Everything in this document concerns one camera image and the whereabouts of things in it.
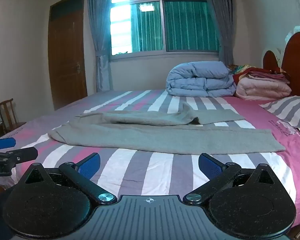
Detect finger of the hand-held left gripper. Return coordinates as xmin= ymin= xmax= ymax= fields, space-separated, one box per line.
xmin=0 ymin=147 xmax=38 ymax=166
xmin=0 ymin=137 xmax=17 ymax=151

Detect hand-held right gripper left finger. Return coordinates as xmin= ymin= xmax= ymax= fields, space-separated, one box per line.
xmin=24 ymin=152 xmax=117 ymax=204

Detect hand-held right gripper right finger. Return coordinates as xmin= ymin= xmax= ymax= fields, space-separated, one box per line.
xmin=183 ymin=153 xmax=276 ymax=204

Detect grey pants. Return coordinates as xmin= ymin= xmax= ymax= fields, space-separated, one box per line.
xmin=47 ymin=102 xmax=286 ymax=155

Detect wooden chair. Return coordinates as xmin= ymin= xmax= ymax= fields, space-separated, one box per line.
xmin=0 ymin=98 xmax=27 ymax=133

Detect bed with striped sheet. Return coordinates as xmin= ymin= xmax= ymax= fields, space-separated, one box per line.
xmin=0 ymin=89 xmax=300 ymax=228

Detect folded light blue duvet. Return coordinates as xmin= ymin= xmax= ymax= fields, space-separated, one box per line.
xmin=166 ymin=60 xmax=238 ymax=98

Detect folded pink blanket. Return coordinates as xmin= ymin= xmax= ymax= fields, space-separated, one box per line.
xmin=235 ymin=76 xmax=292 ymax=100

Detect striped pillow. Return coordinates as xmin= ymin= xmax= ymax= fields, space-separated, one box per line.
xmin=261 ymin=95 xmax=300 ymax=141

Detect folded red patterned blanket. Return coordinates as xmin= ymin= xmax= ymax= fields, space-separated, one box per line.
xmin=227 ymin=64 xmax=290 ymax=84

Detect brown wooden door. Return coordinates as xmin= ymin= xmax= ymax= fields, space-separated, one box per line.
xmin=48 ymin=0 xmax=89 ymax=111

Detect grey curtain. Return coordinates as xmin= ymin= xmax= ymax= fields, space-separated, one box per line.
xmin=202 ymin=0 xmax=237 ymax=66
xmin=86 ymin=0 xmax=114 ymax=93

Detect red wooden headboard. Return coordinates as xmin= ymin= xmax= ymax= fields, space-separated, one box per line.
xmin=262 ymin=32 xmax=300 ymax=98

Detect window with green glass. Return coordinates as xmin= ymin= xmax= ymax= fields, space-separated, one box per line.
xmin=109 ymin=0 xmax=221 ymax=61

